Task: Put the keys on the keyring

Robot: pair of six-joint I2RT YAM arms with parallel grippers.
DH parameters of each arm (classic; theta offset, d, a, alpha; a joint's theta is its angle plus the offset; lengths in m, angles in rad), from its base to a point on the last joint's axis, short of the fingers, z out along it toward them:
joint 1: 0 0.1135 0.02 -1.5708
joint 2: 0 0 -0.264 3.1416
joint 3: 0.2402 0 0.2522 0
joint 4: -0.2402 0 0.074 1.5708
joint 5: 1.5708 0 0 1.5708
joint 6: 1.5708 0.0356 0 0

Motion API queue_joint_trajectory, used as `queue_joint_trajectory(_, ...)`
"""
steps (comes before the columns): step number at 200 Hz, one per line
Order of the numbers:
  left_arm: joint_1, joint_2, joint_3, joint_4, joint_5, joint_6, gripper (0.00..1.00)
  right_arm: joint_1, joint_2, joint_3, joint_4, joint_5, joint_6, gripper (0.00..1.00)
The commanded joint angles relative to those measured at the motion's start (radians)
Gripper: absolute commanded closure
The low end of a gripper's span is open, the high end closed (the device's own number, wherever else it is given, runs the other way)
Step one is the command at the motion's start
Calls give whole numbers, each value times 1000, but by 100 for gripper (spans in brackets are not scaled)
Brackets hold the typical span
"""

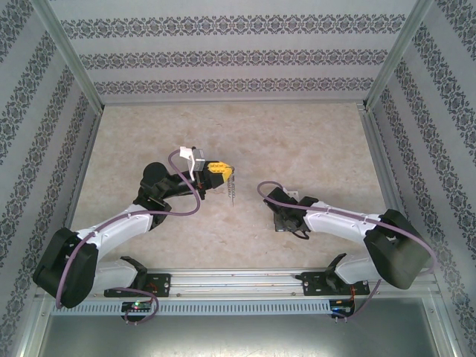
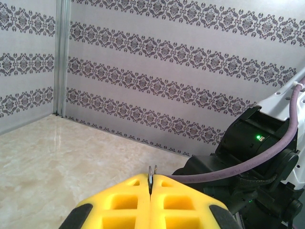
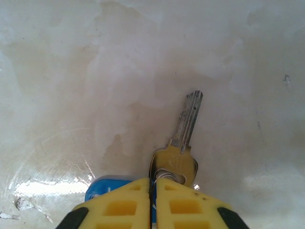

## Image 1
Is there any grey metal sheet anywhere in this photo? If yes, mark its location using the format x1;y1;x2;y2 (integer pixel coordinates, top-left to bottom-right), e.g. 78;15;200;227
35;314;453;357

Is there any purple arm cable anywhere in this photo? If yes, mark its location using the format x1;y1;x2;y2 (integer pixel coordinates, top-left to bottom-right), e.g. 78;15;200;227
256;180;438;321
54;150;205;325

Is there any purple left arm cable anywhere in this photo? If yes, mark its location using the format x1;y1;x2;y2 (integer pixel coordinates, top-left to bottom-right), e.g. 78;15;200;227
54;150;205;325

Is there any aluminium frame post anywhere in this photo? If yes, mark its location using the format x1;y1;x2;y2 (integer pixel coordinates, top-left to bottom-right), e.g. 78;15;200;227
364;0;436;111
36;0;105;112

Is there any aluminium right frame post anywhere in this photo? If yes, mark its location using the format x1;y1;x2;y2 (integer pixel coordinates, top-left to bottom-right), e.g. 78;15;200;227
364;0;436;111

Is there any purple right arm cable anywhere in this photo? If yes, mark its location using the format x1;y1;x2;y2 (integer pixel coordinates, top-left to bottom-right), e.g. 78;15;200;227
256;180;438;321

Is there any left controller board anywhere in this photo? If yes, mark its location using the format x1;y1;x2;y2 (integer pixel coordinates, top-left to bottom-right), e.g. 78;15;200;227
121;300;153;313

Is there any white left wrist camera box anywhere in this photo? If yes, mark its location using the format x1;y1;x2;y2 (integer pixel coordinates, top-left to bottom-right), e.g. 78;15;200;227
178;145;208;180

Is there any controller board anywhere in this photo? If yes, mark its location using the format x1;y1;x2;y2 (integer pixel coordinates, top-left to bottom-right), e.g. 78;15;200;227
121;300;153;313
330;299;354;317

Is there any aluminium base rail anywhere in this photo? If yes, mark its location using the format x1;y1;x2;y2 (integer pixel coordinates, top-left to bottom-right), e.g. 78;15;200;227
35;269;436;298

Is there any aluminium left frame post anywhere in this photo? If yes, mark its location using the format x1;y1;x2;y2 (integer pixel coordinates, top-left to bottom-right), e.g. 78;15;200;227
36;0;105;112

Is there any right controller board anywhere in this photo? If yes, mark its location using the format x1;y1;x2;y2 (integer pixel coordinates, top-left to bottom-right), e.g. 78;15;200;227
330;299;354;317

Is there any slotted grey cable duct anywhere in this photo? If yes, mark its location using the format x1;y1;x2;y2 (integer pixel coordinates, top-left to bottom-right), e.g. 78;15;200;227
50;300;354;315

